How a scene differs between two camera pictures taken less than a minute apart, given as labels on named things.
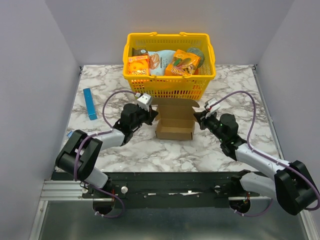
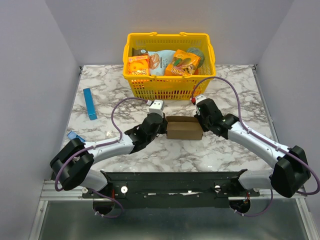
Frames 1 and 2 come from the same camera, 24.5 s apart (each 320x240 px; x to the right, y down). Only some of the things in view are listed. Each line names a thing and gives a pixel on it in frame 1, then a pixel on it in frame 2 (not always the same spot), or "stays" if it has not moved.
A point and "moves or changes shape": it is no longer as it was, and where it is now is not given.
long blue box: [91, 111] stays
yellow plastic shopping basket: [169, 66] stays
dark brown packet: [137, 52] stays
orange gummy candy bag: [184, 64] stays
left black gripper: [151, 114] → [164, 124]
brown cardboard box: [176, 117] moves or changes shape
